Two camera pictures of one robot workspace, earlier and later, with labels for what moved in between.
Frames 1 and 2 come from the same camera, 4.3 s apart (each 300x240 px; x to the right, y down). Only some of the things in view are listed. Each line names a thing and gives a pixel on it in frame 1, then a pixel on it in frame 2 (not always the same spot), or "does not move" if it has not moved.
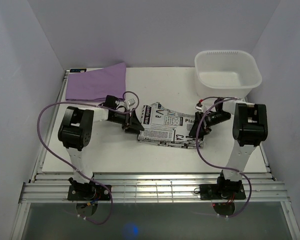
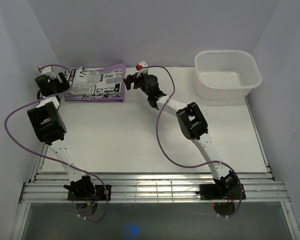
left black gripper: x=132 y=121 to x=63 y=86
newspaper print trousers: x=165 y=128 to x=93 y=83
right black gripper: x=199 y=123 to x=132 y=78
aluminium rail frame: x=149 y=188 does not move
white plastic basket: x=232 y=73 does not move
